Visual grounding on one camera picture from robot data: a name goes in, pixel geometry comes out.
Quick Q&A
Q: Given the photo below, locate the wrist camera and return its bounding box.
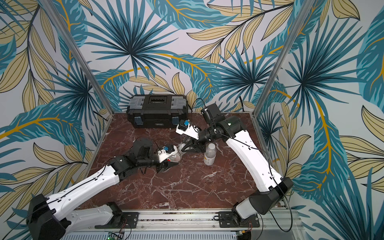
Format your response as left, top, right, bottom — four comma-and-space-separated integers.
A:
176, 120, 200, 140
158, 145, 178, 163

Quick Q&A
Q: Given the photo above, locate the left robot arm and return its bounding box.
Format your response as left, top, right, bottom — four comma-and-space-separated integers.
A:
26, 137, 179, 240

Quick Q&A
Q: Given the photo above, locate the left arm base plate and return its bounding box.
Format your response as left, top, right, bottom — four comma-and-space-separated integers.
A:
95, 212, 140, 229

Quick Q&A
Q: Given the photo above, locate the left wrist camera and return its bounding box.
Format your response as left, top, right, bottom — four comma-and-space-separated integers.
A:
158, 145, 178, 163

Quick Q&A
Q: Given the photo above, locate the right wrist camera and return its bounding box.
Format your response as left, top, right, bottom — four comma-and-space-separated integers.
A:
176, 120, 200, 140

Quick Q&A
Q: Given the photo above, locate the large white label bottle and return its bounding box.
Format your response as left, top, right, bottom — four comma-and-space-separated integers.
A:
204, 145, 217, 166

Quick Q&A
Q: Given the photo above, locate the left aluminium corner post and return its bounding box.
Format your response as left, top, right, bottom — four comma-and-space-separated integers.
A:
40, 0, 115, 115

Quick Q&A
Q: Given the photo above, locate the aluminium front rail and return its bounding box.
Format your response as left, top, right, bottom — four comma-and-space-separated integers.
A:
64, 207, 308, 240

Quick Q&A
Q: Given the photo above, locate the aluminium corner post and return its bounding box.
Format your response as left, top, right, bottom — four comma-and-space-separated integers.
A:
253, 0, 315, 118
40, 0, 115, 115

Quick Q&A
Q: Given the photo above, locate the right aluminium corner post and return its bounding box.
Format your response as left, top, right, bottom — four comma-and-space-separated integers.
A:
253, 0, 315, 118

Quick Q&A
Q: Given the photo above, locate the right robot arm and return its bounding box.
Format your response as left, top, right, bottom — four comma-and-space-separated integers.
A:
176, 104, 294, 224

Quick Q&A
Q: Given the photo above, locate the black plastic toolbox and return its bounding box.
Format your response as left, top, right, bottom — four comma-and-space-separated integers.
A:
126, 95, 189, 129

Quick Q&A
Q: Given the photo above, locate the small clear bottle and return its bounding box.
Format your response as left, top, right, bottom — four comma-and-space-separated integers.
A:
169, 143, 186, 163

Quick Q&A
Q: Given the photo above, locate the white cap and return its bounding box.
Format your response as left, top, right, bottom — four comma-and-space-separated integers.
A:
208, 143, 216, 151

